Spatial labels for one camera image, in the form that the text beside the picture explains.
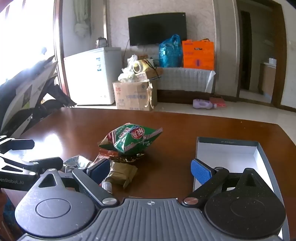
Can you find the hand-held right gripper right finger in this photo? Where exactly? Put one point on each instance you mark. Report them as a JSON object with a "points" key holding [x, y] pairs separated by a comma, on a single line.
{"points": [[201, 171]]}

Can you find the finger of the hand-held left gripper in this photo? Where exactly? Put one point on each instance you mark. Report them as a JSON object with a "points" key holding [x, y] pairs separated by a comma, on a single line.
{"points": [[46, 163], [22, 144]]}

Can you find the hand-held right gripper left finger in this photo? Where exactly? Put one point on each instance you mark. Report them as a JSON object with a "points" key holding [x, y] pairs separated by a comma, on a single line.
{"points": [[99, 170]]}

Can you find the red snack packet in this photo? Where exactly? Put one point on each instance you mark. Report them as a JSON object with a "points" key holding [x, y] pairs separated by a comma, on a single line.
{"points": [[106, 153]]}

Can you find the olive brown snack packet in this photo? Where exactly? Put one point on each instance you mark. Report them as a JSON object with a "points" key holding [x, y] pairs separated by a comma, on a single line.
{"points": [[122, 172]]}

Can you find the silver foil snack packet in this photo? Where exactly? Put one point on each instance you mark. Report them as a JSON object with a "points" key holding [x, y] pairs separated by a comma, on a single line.
{"points": [[77, 161]]}

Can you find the grey cardboard box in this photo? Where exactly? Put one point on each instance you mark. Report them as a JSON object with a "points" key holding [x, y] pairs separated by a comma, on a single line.
{"points": [[231, 153]]}

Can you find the green snack bag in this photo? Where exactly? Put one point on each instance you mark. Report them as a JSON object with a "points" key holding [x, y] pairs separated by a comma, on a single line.
{"points": [[129, 139]]}

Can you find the white printed board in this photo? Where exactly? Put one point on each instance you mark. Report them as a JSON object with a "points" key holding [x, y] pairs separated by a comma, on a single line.
{"points": [[25, 92]]}

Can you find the black cloth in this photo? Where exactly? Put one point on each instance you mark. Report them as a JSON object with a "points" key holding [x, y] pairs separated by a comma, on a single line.
{"points": [[55, 97]]}

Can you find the purple bottle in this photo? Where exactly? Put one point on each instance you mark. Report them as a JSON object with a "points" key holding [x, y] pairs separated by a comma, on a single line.
{"points": [[202, 103]]}

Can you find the pink packet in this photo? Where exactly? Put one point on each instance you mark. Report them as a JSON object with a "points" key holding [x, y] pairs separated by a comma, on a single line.
{"points": [[219, 102]]}

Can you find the dark wooden tv cabinet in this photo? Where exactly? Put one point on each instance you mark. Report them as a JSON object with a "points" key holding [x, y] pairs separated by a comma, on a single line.
{"points": [[180, 97]]}

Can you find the large printed cardboard box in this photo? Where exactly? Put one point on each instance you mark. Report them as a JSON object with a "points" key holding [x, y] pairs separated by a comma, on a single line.
{"points": [[131, 95]]}

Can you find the white cabinet cloth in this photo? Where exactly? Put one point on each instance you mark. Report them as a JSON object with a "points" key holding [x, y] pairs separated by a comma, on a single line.
{"points": [[182, 78]]}

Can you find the white chest freezer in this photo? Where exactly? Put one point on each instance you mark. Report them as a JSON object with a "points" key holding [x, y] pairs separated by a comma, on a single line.
{"points": [[87, 76]]}

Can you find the white plastic bag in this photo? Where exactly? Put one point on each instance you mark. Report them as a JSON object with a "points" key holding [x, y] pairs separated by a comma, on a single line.
{"points": [[126, 76]]}

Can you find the small cardboard box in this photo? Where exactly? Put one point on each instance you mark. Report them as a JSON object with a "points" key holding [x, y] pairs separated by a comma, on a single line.
{"points": [[150, 73]]}

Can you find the yellow tape roll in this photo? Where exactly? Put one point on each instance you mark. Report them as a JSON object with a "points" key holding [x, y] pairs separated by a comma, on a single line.
{"points": [[142, 66]]}

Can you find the wooden kitchen counter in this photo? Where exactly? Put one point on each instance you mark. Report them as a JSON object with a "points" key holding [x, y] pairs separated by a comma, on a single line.
{"points": [[267, 78]]}

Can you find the orange paper bag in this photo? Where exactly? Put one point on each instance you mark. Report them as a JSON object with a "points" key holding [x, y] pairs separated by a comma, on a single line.
{"points": [[197, 55]]}

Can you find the blue plastic bag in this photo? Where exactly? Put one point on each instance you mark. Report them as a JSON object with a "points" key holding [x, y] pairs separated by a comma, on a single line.
{"points": [[170, 53]]}

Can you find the small black appliance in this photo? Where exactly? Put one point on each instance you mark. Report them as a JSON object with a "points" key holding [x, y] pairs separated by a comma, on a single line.
{"points": [[101, 42]]}

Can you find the white container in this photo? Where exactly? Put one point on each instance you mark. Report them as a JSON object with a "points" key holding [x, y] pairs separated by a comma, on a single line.
{"points": [[272, 61]]}

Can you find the black television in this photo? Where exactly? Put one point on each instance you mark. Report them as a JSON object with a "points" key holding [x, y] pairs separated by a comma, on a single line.
{"points": [[157, 29]]}

